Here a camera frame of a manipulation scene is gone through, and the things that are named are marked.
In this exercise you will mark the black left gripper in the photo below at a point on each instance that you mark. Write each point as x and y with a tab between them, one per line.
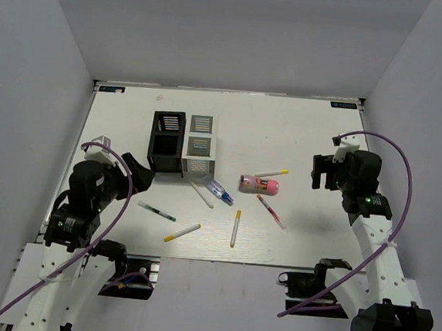
143	176

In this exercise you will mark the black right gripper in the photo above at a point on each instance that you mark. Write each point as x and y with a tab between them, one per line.
324	164

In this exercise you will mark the green gel pen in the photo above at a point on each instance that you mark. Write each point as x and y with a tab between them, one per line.
156	211

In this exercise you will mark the red gel pen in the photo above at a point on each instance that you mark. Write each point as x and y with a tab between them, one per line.
271	211

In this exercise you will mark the yellow cap marker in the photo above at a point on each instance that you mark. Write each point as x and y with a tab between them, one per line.
182	233

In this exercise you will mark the pale yellow highlighter marker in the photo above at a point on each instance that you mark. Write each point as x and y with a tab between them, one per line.
201	194

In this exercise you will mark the clear blue glue bottle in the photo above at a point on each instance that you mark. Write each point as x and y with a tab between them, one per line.
217	190

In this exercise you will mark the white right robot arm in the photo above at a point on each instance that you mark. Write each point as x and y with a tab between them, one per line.
386	304

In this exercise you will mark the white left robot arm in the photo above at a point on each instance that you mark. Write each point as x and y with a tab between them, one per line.
75	265

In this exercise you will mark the black pen holder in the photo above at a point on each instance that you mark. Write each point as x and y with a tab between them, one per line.
166	142

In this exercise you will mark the pink crayon jar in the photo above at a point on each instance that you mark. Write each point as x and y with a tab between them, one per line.
259	185

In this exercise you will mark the white pen holder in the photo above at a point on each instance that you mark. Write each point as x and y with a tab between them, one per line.
199	150

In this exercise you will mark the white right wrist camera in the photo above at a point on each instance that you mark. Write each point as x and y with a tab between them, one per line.
344	145

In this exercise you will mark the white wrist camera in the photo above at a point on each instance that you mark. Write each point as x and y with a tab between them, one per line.
344	145
99	154

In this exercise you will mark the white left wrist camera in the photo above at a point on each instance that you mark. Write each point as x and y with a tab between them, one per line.
99	154

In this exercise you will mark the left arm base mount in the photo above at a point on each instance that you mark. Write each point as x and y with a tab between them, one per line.
137	282

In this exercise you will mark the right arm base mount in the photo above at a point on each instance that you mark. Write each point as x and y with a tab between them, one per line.
301	285

